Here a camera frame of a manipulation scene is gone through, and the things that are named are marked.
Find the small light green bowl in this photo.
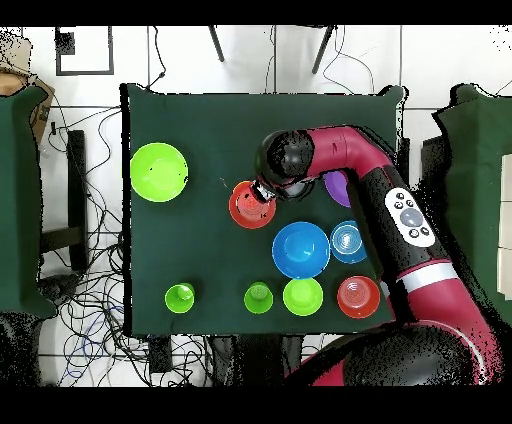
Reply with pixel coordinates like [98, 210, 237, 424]
[282, 277, 324, 318]

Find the green cloth side table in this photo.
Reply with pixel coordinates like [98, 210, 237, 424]
[431, 83, 512, 345]
[0, 85, 58, 320]

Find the black tripod leg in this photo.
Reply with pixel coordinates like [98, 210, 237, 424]
[207, 25, 226, 64]
[311, 25, 337, 76]

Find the large blue bowl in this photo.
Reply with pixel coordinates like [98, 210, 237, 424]
[271, 220, 332, 280]

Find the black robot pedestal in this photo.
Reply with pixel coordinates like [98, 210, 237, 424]
[207, 334, 307, 387]

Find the grey stand base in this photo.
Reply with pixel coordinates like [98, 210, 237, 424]
[37, 273, 81, 306]

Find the large green bowl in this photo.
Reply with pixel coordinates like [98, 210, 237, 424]
[129, 142, 189, 204]

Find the orange bowl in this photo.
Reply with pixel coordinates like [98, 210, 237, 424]
[228, 180, 278, 230]
[336, 275, 382, 320]

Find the green stepped cup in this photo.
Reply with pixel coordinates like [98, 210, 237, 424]
[164, 282, 196, 315]

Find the black floor stand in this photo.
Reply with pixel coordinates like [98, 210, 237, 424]
[39, 129, 90, 273]

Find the brown cardboard box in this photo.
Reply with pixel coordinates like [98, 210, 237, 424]
[0, 70, 56, 142]

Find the purple bowl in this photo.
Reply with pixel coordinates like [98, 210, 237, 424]
[323, 170, 353, 210]

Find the dark green tablecloth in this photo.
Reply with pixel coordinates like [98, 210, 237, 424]
[120, 82, 406, 337]

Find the small blue bowl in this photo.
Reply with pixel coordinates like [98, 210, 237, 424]
[329, 220, 369, 265]

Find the black box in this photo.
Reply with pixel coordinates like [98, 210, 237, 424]
[417, 135, 451, 209]

